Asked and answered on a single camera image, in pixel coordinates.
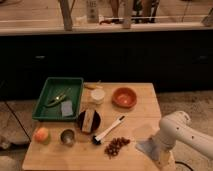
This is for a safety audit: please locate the black cable left floor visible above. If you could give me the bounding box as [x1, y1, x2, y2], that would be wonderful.
[0, 96, 32, 143]

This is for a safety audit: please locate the grey towel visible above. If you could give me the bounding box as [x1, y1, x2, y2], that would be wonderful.
[135, 138, 159, 161]

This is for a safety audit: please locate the white handled black brush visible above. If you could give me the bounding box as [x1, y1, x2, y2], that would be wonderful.
[92, 116, 124, 145]

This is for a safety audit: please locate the grey sponge in tray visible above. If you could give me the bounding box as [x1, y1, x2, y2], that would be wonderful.
[61, 101, 73, 117]

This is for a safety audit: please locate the yellow item behind container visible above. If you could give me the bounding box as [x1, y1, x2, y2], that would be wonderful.
[84, 81, 103, 90]

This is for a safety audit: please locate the green plastic tray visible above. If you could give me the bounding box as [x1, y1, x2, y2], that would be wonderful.
[32, 77, 84, 121]

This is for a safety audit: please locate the green spoon in tray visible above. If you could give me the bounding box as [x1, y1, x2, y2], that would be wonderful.
[46, 88, 70, 108]

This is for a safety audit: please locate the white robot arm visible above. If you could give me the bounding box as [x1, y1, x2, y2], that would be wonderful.
[151, 111, 213, 168]

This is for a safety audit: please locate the pile of brown nuts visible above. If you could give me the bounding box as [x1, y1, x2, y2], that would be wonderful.
[104, 137, 130, 157]

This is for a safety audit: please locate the orange peach fruit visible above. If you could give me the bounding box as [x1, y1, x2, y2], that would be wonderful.
[34, 127, 50, 144]

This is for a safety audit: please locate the small metal cup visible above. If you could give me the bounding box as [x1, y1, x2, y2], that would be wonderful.
[60, 129, 75, 146]

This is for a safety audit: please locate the white round container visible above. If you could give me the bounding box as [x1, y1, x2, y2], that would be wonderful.
[91, 89, 105, 104]

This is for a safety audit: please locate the wooden block on plate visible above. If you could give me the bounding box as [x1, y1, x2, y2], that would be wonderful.
[82, 109, 94, 133]

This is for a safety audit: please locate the red orange bowl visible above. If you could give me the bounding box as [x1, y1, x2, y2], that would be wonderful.
[112, 87, 137, 108]

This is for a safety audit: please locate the black cable on floor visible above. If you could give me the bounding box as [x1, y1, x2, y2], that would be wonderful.
[175, 161, 195, 171]

